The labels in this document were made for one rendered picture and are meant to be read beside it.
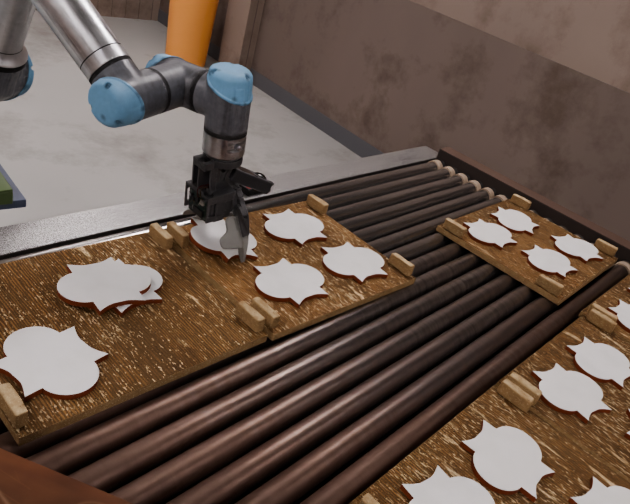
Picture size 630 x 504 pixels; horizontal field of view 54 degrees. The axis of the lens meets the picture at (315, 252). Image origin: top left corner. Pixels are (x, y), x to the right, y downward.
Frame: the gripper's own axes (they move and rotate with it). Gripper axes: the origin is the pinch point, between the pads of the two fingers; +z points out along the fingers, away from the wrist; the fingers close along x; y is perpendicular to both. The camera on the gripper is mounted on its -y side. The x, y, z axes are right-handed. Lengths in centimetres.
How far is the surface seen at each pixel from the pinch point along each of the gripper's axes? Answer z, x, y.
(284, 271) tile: 0.5, 13.0, -5.3
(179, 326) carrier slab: -1.1, 17.0, 21.0
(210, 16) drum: 75, -349, -252
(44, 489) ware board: -15, 41, 53
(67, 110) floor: 104, -278, -96
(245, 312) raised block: -2.2, 20.8, 10.7
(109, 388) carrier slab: -2.7, 23.8, 36.8
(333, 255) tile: 2.0, 12.8, -19.4
